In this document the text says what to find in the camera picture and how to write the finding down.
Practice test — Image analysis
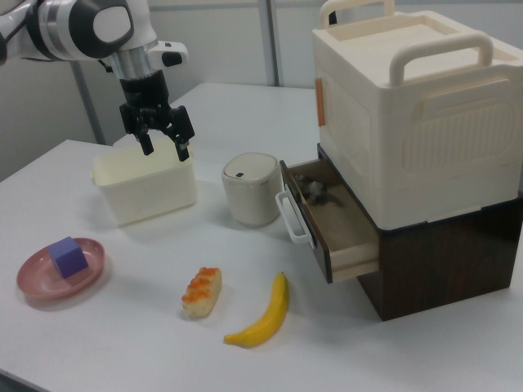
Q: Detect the toy salmon roe sushi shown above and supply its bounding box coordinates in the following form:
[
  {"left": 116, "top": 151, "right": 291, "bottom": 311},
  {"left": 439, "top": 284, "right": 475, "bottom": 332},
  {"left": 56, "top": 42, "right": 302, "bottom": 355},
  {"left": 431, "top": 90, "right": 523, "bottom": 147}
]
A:
[{"left": 181, "top": 266, "right": 223, "bottom": 319}]

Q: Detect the cream open plastic container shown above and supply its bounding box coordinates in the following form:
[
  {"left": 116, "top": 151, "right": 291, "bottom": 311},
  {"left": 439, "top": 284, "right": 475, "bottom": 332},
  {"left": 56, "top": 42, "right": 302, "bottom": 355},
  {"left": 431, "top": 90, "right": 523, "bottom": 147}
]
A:
[{"left": 90, "top": 138, "right": 199, "bottom": 228}]

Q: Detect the small cream lidded trash can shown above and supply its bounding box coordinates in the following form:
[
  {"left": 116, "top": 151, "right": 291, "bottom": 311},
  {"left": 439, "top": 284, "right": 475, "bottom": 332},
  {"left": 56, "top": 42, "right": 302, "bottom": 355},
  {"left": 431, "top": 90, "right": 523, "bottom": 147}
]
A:
[{"left": 221, "top": 152, "right": 283, "bottom": 228}]

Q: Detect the dark grey crumpled object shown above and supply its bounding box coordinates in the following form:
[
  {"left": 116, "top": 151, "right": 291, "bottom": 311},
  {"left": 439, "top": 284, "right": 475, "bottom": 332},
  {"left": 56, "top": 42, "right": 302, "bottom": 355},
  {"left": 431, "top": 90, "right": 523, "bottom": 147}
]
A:
[{"left": 293, "top": 174, "right": 348, "bottom": 207}]

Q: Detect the purple cube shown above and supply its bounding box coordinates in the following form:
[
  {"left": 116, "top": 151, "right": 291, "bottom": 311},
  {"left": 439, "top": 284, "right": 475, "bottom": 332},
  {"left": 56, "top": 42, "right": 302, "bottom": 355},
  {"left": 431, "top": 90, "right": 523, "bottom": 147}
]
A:
[{"left": 47, "top": 236, "right": 90, "bottom": 280}]

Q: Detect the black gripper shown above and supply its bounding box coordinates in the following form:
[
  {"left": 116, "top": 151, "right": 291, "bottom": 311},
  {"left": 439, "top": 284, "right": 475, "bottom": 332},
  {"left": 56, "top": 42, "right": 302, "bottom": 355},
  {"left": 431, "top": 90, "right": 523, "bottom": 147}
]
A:
[{"left": 118, "top": 69, "right": 195, "bottom": 163}]

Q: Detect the yellow toy banana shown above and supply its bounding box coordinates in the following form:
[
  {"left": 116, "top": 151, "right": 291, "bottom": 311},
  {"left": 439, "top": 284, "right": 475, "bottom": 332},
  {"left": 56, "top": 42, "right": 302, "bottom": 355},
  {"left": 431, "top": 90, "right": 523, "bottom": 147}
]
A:
[{"left": 223, "top": 271, "right": 290, "bottom": 349}]

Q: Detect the wooden drawer with white handle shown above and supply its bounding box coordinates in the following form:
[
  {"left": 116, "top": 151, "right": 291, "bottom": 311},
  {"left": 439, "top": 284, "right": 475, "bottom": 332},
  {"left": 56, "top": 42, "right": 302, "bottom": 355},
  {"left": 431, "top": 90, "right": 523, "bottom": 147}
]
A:
[{"left": 275, "top": 158, "right": 381, "bottom": 284}]

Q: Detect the dark wood drawer cabinet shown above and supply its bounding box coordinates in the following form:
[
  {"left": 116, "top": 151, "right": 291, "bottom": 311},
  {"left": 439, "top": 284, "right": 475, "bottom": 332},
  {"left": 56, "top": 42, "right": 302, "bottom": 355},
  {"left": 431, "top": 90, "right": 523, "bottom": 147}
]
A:
[{"left": 316, "top": 142, "right": 523, "bottom": 323}]

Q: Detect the pink plate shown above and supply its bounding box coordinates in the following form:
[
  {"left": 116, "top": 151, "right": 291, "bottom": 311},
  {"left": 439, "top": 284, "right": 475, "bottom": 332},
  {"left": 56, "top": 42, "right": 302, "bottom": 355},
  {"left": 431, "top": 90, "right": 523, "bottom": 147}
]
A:
[{"left": 16, "top": 237, "right": 106, "bottom": 300}]

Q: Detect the cream storage box with handles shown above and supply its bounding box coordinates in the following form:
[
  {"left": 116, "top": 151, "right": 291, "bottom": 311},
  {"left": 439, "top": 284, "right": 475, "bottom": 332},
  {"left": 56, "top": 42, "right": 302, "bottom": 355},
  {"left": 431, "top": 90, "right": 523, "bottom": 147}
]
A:
[{"left": 312, "top": 0, "right": 523, "bottom": 230}]

